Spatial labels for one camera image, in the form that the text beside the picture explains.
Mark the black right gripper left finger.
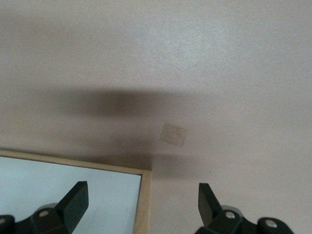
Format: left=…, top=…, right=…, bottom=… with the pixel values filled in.
left=0, top=181, right=89, bottom=234

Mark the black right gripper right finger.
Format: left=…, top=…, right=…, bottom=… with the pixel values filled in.
left=198, top=182, right=295, bottom=234

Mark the white-fronted wooden drawer black handle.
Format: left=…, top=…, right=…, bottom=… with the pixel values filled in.
left=0, top=148, right=153, bottom=234

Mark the translucent square tape patch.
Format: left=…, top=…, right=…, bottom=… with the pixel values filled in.
left=159, top=122, right=189, bottom=148

